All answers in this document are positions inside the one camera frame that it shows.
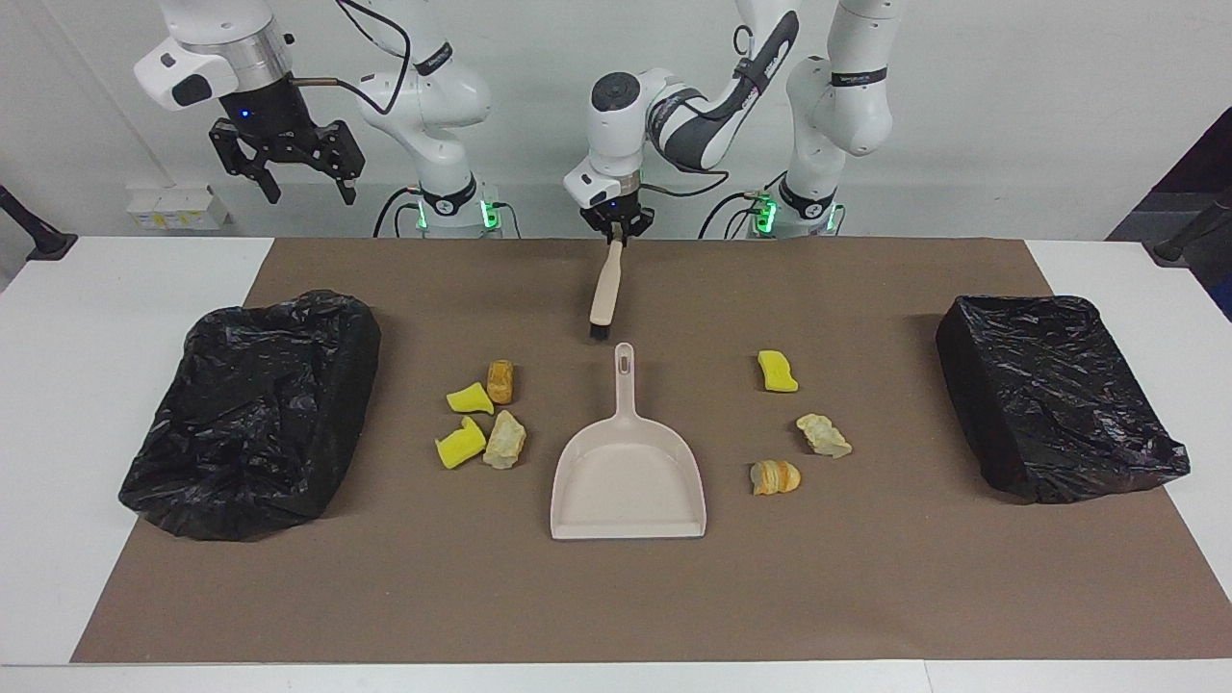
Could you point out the pale beige sponge scrap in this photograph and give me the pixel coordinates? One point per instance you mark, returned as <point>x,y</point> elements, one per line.
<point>504,441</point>
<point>823,435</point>

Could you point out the beige brush with black bristles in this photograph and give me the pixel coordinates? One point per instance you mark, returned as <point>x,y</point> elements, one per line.
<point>606,289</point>

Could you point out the beige plastic dustpan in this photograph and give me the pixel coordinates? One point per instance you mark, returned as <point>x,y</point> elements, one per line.
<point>626,481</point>

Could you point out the brown cork-like chunk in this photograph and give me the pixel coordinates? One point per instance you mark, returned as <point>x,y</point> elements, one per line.
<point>500,382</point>

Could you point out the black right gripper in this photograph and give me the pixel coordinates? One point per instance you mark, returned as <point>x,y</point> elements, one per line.
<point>269,115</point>

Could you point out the white wall socket box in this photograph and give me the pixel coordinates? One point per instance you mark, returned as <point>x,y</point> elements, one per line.
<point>178,210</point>

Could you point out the yellow curved sponge piece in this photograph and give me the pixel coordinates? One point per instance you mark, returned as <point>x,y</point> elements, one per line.
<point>459,449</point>

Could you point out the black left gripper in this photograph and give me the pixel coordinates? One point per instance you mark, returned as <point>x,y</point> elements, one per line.
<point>618,207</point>

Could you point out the dark blue partition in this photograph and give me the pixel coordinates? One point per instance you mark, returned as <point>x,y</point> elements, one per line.
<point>1218,159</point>

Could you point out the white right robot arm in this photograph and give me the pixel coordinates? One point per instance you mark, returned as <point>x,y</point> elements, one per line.
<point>433,96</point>

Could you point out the black stand leg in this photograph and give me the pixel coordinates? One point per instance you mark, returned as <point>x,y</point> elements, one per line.
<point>1193,231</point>
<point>38,236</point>

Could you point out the yellow wedge sponge piece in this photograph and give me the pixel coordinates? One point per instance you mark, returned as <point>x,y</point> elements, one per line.
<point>470,398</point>

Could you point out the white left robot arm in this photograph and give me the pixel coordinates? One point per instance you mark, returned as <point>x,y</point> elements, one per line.
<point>847,96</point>

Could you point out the bin with black bag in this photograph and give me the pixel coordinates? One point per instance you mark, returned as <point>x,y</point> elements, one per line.
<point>241,433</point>
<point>1049,404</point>

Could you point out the brown table mat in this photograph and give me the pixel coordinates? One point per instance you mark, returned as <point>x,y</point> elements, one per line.
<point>616,597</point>

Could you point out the orange striped sponge scrap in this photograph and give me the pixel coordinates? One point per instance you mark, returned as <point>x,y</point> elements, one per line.
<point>775,477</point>

